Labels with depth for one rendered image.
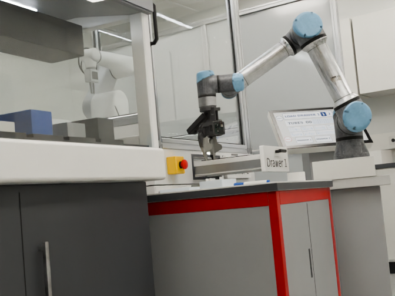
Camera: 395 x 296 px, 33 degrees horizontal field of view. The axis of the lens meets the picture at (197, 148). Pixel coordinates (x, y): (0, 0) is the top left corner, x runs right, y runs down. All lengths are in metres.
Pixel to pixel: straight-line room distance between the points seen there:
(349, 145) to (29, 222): 1.54
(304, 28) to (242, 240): 0.99
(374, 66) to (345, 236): 3.43
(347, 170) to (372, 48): 3.43
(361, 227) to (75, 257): 1.33
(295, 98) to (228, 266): 2.47
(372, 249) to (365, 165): 0.34
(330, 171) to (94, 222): 1.15
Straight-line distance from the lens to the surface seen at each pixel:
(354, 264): 2.81
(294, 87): 4.54
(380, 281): 2.82
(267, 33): 4.68
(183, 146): 2.83
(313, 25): 2.76
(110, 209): 2.02
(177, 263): 2.29
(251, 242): 2.16
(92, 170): 1.85
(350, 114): 2.71
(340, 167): 2.75
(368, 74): 6.08
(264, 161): 2.74
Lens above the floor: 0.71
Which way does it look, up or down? 5 degrees up
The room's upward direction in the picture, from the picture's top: 5 degrees counter-clockwise
